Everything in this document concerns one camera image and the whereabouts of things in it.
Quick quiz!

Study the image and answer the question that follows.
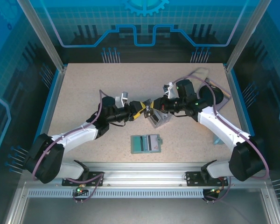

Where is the black Visa credit card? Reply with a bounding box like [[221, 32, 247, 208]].
[[142, 99, 155, 118]]

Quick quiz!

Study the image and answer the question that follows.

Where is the clear acrylic card box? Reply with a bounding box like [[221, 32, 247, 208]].
[[147, 111, 173, 129]]

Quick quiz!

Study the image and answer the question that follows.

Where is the white credit card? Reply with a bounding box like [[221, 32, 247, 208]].
[[147, 135, 160, 151]]

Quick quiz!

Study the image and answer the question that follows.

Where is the green card holder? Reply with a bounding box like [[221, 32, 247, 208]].
[[130, 134, 163, 155]]

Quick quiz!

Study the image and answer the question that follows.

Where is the black frying pan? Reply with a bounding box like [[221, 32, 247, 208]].
[[199, 85, 224, 106], [209, 79, 231, 98]]

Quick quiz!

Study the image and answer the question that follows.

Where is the beige folded cloth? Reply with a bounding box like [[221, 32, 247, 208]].
[[191, 67, 210, 81]]

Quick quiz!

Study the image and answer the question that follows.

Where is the lavender rectangular tray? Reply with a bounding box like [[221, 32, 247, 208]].
[[193, 72, 231, 110]]

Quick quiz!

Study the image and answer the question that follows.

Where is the small LED connector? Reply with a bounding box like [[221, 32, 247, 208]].
[[209, 186, 225, 196], [75, 183, 89, 196]]

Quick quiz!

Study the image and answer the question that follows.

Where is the metal bottom pan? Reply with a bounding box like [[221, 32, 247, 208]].
[[4, 182, 280, 224]]

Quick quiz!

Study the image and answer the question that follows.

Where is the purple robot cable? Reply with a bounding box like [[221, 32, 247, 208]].
[[172, 74, 270, 203], [32, 90, 122, 203]]

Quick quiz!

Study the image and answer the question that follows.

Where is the aluminium front rail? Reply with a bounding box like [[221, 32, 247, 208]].
[[22, 162, 269, 187]]

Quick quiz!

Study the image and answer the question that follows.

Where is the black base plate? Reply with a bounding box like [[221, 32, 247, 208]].
[[62, 171, 105, 187], [185, 171, 229, 187]]

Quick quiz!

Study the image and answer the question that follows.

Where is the slotted cable duct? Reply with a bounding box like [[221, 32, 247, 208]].
[[27, 189, 205, 199]]

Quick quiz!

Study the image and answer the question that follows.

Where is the aluminium frame post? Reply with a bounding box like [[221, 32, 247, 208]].
[[16, 0, 67, 72], [225, 0, 273, 72]]

